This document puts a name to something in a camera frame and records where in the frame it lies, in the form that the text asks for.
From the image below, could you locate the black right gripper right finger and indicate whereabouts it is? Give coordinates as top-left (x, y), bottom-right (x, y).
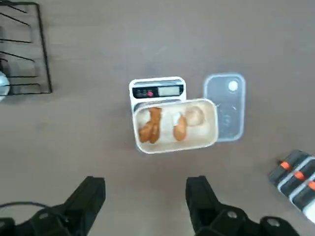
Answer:
top-left (186, 176), bottom-right (300, 236)

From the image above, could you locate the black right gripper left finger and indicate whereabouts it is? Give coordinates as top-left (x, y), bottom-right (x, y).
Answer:
top-left (0, 176), bottom-right (106, 236)

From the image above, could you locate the tan bread bun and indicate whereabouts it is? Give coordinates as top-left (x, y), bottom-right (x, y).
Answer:
top-left (173, 113), bottom-right (188, 142)

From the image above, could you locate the pale bread piece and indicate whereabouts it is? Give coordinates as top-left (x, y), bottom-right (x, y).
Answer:
top-left (184, 106), bottom-right (205, 126)

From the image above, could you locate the brown bread piece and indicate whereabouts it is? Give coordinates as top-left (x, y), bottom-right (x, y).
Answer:
top-left (138, 107), bottom-right (163, 145)

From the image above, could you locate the digital kitchen scale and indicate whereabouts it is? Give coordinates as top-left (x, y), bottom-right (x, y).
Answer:
top-left (128, 76), bottom-right (187, 149)

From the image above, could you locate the beige plastic container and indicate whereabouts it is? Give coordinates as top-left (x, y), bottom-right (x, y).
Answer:
top-left (132, 98), bottom-right (219, 154)

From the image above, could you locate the clear plastic food container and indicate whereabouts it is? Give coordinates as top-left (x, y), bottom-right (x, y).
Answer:
top-left (203, 73), bottom-right (246, 143)

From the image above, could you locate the white smiley mug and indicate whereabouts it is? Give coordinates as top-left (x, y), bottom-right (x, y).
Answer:
top-left (0, 71), bottom-right (11, 102)

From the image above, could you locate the thin black wrist wire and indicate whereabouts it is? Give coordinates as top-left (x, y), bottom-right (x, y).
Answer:
top-left (0, 201), bottom-right (49, 210)

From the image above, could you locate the black wire cup rack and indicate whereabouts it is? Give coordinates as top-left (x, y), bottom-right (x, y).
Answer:
top-left (0, 1), bottom-right (53, 96)

